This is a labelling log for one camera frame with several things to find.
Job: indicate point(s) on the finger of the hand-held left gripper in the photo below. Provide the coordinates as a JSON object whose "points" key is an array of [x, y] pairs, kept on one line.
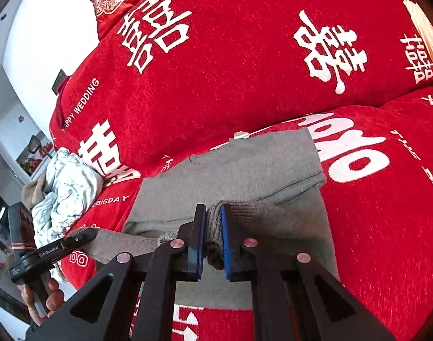
{"points": [[82, 236]]}

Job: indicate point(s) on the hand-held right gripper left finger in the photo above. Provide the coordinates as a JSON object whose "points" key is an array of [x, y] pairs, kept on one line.
{"points": [[199, 241]]}

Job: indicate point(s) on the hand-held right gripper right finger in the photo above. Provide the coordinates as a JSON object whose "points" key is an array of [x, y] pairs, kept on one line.
{"points": [[225, 241]]}

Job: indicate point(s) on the grey knit sweater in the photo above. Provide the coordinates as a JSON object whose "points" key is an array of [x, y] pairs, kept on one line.
{"points": [[237, 170]]}

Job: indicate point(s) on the person's left hand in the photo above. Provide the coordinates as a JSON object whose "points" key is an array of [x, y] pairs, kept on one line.
{"points": [[55, 302]]}

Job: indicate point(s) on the white floral cloth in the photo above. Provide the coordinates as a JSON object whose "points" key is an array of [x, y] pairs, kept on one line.
{"points": [[71, 184]]}

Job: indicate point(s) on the tan cloth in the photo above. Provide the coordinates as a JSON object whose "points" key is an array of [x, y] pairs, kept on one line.
{"points": [[33, 191]]}

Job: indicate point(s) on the cluttered cabinet shelf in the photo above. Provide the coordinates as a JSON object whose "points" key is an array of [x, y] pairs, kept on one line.
{"points": [[33, 165]]}

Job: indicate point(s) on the black metal stand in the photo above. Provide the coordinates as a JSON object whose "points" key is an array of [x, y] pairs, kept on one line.
{"points": [[30, 144]]}

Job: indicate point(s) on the red wedding sofa cover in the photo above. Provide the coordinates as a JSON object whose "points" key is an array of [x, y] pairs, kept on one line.
{"points": [[255, 60]]}

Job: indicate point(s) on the cream cloth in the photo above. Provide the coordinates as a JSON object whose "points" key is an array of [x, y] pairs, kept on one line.
{"points": [[427, 32]]}

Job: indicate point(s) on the dark wall panel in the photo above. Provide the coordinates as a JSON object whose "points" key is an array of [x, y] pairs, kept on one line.
{"points": [[59, 81]]}

